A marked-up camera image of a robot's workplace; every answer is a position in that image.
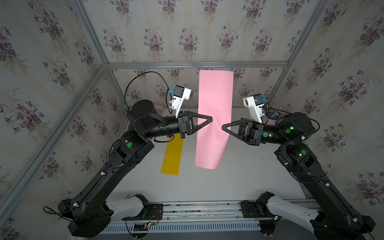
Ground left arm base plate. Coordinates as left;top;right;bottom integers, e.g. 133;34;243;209
123;204;164;221

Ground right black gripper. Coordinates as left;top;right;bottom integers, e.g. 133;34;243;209
226;118;293;151

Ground yellow rectangular paper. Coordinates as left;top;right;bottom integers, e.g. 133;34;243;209
161;134;184;176

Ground pink calculator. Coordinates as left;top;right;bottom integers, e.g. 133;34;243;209
154;104;165;116

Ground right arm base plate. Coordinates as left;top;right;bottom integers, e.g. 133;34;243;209
241;201;282;221

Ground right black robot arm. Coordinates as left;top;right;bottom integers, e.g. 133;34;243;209
222;112;376;240

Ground pink rectangular paper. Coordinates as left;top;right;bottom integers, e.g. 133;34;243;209
195;70;234;170

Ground pens in cup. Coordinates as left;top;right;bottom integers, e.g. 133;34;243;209
267;106;287;121

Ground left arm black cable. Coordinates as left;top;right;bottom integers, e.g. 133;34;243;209
124;71;174;115

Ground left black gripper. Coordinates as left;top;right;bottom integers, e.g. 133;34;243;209
141;109;211;141

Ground pink pen cup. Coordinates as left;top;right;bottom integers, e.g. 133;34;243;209
262;116;278;126

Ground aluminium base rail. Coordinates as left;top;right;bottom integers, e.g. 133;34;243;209
100;196;272;223

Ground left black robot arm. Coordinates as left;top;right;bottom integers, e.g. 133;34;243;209
58;100;213;238

